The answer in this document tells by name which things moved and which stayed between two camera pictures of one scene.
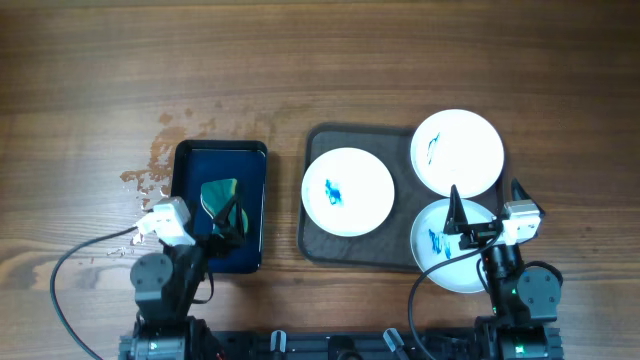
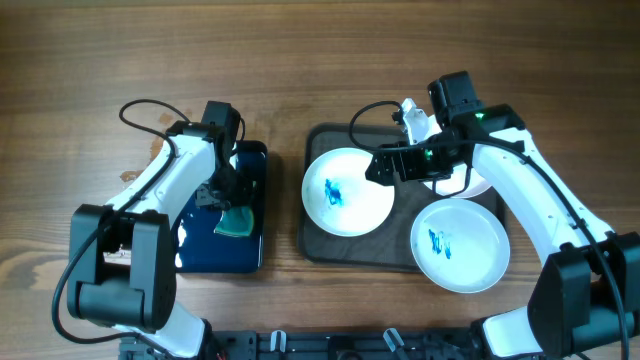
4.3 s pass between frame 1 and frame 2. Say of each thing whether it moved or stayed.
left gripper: moved
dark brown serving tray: stayed
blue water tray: stayed
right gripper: moved
